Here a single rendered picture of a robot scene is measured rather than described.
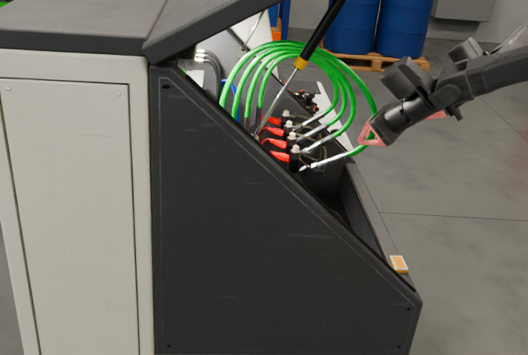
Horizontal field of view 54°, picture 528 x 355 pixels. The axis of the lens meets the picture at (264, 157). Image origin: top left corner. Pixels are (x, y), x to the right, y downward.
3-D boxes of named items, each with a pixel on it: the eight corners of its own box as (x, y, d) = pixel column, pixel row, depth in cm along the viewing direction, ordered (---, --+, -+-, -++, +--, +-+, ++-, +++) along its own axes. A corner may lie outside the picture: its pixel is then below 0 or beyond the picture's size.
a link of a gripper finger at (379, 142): (345, 134, 117) (373, 117, 110) (360, 120, 121) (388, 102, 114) (363, 159, 117) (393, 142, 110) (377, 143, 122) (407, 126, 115)
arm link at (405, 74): (463, 96, 96) (467, 76, 103) (423, 51, 95) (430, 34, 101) (412, 129, 104) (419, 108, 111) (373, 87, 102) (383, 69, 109)
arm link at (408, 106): (440, 115, 102) (448, 99, 105) (416, 89, 101) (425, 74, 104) (413, 129, 107) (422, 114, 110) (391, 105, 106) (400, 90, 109)
